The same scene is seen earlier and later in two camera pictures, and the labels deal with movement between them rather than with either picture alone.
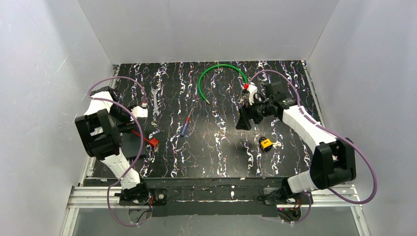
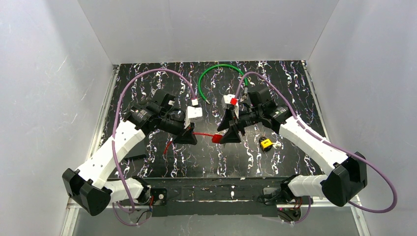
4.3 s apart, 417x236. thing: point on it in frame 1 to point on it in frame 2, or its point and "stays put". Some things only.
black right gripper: [251, 115] to [238, 121]
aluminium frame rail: [87, 197] stays put
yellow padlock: [265, 143] stays put
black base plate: [210, 197] stays put
